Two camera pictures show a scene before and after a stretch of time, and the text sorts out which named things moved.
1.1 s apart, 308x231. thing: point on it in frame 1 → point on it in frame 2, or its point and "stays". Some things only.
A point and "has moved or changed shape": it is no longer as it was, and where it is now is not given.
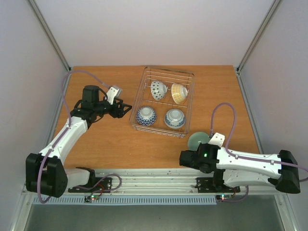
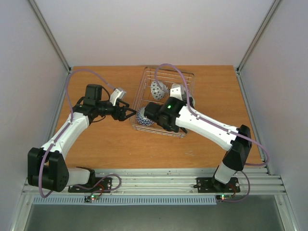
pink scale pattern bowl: (158, 90) stays
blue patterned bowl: (146, 116) stays
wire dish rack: (163, 103) stays
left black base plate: (102, 185) stays
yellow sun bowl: (178, 92) has moved or changed shape
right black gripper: (184, 158) → (149, 111)
